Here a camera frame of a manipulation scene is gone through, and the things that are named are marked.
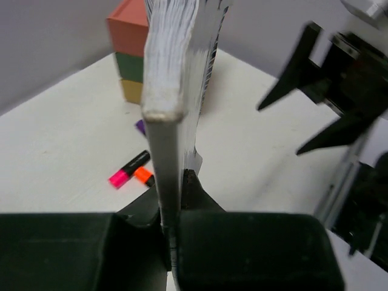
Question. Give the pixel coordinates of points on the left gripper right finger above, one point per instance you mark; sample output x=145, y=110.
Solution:
x=221, y=250

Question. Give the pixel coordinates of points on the green drawer box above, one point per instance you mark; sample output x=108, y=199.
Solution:
x=130, y=67

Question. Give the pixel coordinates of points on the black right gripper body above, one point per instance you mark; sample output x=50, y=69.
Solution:
x=352, y=80

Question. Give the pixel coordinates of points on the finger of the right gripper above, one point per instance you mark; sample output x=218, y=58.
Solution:
x=344, y=131
x=300, y=70

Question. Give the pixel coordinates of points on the orange black highlighter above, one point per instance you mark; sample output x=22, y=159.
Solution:
x=145, y=176

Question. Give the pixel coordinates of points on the pink black highlighter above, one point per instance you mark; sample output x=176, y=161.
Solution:
x=126, y=172

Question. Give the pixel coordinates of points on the purple black highlighter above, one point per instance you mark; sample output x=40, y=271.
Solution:
x=140, y=127

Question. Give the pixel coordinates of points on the coral top drawer box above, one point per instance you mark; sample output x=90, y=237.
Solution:
x=128, y=27

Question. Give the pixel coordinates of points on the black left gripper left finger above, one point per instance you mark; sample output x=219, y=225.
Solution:
x=121, y=250

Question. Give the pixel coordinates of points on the yellow bottom drawer box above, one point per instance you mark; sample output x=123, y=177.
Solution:
x=132, y=91

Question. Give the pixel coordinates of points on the white safety instruction booklet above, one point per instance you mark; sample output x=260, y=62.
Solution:
x=178, y=61

